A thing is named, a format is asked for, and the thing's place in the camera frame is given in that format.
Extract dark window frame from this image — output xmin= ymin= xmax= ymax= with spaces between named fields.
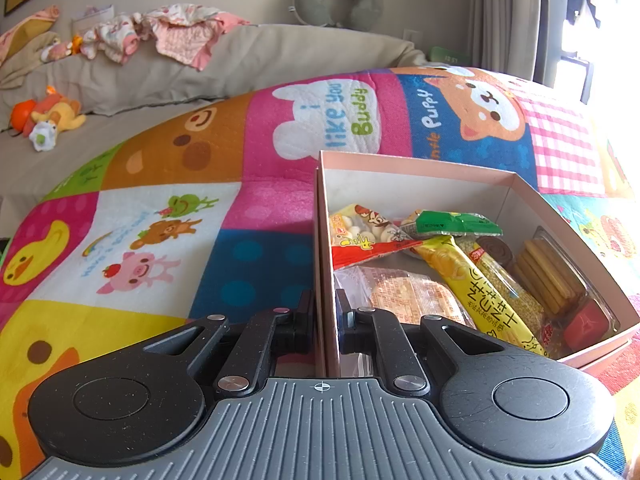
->
xmin=535 ymin=0 xmax=601 ymax=106

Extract pink biscuit stick tray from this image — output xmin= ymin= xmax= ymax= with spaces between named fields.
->
xmin=510 ymin=225 xmax=623 ymax=358

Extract beige sofa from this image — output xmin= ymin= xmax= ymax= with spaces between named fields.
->
xmin=0 ymin=22 xmax=431 ymax=211

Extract clear rice cracker packet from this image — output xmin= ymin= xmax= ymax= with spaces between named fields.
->
xmin=334 ymin=265 xmax=476 ymax=331

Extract colourful cartoon play mat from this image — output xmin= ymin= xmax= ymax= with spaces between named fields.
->
xmin=0 ymin=65 xmax=640 ymax=480

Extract yellow stick snack packet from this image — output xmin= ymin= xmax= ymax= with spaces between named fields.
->
xmin=411 ymin=234 xmax=551 ymax=358

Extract red white snack packet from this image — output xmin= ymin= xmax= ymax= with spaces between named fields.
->
xmin=329 ymin=203 xmax=426 ymax=272

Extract white paper card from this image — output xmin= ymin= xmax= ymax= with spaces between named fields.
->
xmin=72 ymin=5 xmax=115 ymax=36

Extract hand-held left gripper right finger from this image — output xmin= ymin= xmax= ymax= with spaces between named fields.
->
xmin=334 ymin=289 xmax=506 ymax=398

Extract orange yellow plush toy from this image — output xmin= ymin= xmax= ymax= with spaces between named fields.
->
xmin=10 ymin=85 xmax=88 ymax=153

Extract white pink baby clothes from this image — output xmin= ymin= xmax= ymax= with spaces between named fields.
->
xmin=80 ymin=12 xmax=151 ymax=63

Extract green brown snack packet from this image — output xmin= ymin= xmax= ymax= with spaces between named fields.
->
xmin=400 ymin=209 xmax=503 ymax=238

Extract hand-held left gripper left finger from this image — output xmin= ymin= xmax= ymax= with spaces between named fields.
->
xmin=142 ymin=290 xmax=317 ymax=395

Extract green digital clock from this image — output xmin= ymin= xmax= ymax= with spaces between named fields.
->
xmin=429 ymin=46 xmax=471 ymax=67

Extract grey curtain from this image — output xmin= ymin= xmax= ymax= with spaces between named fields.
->
xmin=470 ymin=0 xmax=546 ymax=81

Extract beige folded cloth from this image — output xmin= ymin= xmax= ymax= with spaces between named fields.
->
xmin=0 ymin=32 xmax=61 ymax=88

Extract pink cardboard box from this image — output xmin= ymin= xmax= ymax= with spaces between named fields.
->
xmin=314 ymin=150 xmax=640 ymax=378

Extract pink blanket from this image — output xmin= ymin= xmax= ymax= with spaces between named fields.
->
xmin=0 ymin=5 xmax=61 ymax=66

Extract pink clothes pile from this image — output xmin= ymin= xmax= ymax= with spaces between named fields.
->
xmin=145 ymin=4 xmax=251 ymax=71

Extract sesame bar clear packet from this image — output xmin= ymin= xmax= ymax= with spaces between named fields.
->
xmin=457 ymin=237 xmax=556 ymax=346

